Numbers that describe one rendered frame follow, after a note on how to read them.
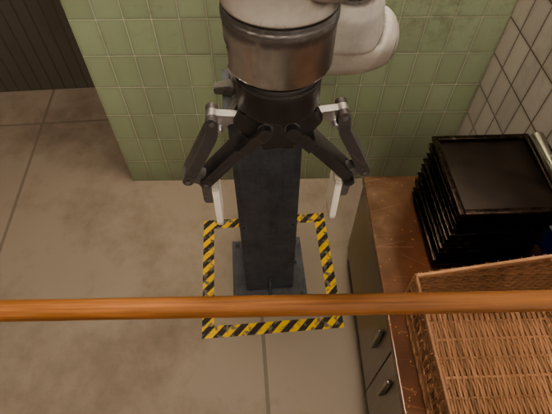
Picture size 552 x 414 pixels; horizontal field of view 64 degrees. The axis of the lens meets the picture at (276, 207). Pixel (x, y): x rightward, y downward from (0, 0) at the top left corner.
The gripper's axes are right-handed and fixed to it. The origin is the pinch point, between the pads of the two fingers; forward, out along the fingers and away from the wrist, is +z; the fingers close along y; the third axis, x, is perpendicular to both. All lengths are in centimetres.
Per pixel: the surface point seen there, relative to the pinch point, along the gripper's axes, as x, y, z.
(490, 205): -32, -59, 48
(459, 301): 8.3, -24.7, 12.7
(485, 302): 8.8, -28.1, 12.8
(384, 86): -114, -56, 74
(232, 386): -14, 14, 134
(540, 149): -22, -51, 16
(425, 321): -7, -38, 60
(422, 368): 1, -38, 71
